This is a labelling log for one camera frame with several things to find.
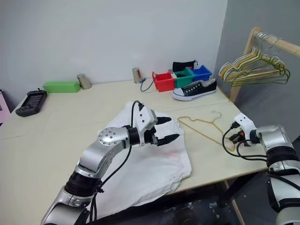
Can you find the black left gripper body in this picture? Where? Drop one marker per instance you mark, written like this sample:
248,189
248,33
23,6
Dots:
151,137

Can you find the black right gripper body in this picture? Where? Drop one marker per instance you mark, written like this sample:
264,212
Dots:
237,137

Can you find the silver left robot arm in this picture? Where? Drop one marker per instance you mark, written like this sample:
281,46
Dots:
110,138

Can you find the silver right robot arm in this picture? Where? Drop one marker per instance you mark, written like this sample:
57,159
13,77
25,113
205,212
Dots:
274,138

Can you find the white shorts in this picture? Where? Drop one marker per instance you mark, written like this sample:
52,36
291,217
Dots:
150,168

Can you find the red plastic bin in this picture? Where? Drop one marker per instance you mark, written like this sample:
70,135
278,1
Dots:
165,82

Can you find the black canvas sneaker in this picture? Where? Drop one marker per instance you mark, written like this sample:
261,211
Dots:
194,90

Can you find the black table leg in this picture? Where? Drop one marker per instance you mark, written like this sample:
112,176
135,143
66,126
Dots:
239,187

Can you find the green plastic bin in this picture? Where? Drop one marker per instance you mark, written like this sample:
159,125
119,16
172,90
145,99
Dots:
185,78

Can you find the metal cup with red mark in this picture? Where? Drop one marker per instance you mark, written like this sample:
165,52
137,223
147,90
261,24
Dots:
136,75

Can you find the black fabric pouch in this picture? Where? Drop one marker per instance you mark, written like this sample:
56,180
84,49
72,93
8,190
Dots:
182,65

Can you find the blue plastic bin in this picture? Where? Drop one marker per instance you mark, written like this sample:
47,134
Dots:
202,73

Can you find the hangers on rack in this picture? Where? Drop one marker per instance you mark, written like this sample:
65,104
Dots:
252,58

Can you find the plain metal cup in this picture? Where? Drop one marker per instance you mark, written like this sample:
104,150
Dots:
84,81

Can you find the green rectangular box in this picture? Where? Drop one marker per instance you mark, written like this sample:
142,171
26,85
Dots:
61,86

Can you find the wooden clothes rack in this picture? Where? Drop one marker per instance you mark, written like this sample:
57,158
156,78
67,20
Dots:
286,44

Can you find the black handheld controller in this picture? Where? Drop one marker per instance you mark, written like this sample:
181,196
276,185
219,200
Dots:
31,103

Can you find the pink object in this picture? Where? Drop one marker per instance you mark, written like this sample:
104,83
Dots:
3,107

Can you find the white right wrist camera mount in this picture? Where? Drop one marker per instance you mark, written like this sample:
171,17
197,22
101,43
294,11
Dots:
245,122

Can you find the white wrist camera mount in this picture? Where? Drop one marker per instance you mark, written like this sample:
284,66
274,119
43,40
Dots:
145,119
245,122

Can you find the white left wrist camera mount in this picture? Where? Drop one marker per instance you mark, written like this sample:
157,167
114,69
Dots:
145,119

